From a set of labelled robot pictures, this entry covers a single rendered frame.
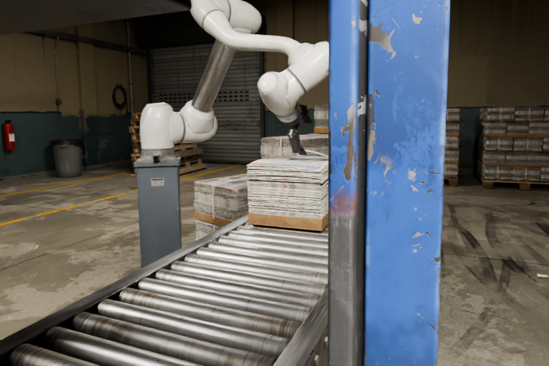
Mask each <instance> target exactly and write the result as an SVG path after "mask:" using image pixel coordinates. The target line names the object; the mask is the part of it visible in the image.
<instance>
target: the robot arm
mask: <svg viewBox="0 0 549 366"><path fill-rule="evenodd" d="M191 3H192V7H191V9H190V12H191V15H192V16H193V17H194V19H195V21H196V22H197V23H198V24H199V26H200V27H201V28H203V29H204V30H205V31H206V32H207V33H209V34H210V35H212V36H213V37H214V38H215V39H216V41H215V43H214V45H213V48H212V51H211V54H210V56H209V58H208V62H207V64H206V66H205V69H204V71H203V75H202V77H201V79H200V82H199V85H198V87H197V90H196V92H195V94H194V98H193V100H191V101H189V102H187V103H186V104H185V106H184V107H183V108H182V109H181V110H180V112H174V111H173V108H172V107H171V106H170V105H169V104H167V103H165V102H162V103H153V104H147V105H146V107H145V108H144V109H143V111H142V114H141V120H140V139H141V156H140V157H139V158H138V159H137V160H136V162H137V163H143V162H166V161H177V158H178V154H175V150H174V144H176V143H195V142H201V141H206V140H208V139H210V138H212V137H213V136H214V135H215V134H216V131H217V120H216V117H215V115H214V111H213V109H212V106H213V104H214V101H215V99H216V96H217V94H218V92H219V90H220V88H221V84H222V83H223V80H224V78H225V75H226V73H227V70H228V68H229V67H230V63H231V61H232V59H233V57H234V54H235V52H236V50H240V51H274V52H282V53H284V54H286V55H287V56H288V65H289V67H288V68H287V69H286V70H284V71H283V72H281V73H277V72H268V73H265V74H263V75H262V76H261V78H260V79H259V81H258V84H257V88H258V92H259V94H260V97H261V99H262V101H263V102H264V104H265V105H266V107H267V108H268V109H269V110H270V111H271V112H273V113H274V114H275V115H276V117H277V118H278V119H279V120H280V121H281V122H283V123H284V124H285V125H287V126H289V129H290V133H288V138H289V140H290V144H291V147H292V152H293V153H296V154H299V155H307V153H306V151H305V150H304V148H303V147H302V145H301V143H300V137H299V132H300V128H299V126H300V121H301V119H303V121H304V123H312V121H311V119H310V117H309V115H308V113H309V110H306V109H307V105H301V104H300V103H297V102H298V101H299V100H300V98H301V97H302V96H303V95H304V94H305V93H307V92H308V91H309V90H311V89H312V88H314V87H316V86H317V85H319V84H320V83H321V82H322V81H323V80H324V79H326V77H327V76H328V42H318V43H316V44H315V45H314V44H309V43H302V44H300V43H299V42H297V41H295V40H293V39H291V38H286V37H280V36H270V35H258V34H255V33H256V32H257V31H258V30H259V28H260V27H261V14H260V12H259V11H258V10H257V9H256V8H255V7H253V6H252V5H251V4H249V3H248V2H244V1H241V0H191ZM295 130H297V131H295Z"/></svg>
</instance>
